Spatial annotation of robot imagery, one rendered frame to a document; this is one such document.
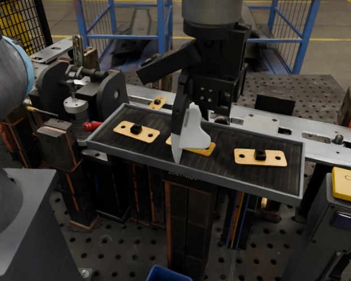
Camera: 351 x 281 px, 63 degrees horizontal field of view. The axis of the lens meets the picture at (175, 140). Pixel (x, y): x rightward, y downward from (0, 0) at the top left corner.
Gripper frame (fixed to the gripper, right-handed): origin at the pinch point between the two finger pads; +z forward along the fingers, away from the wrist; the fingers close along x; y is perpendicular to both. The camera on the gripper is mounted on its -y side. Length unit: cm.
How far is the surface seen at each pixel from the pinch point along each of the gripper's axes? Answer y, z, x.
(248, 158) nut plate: 10.4, 1.2, 0.7
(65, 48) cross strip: -85, 18, 55
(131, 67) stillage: -155, 102, 204
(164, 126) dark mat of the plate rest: -6.6, 1.6, 2.8
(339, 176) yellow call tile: 24.4, 1.5, 3.2
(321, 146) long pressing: 24.4, 17.4, 32.4
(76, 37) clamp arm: -67, 7, 45
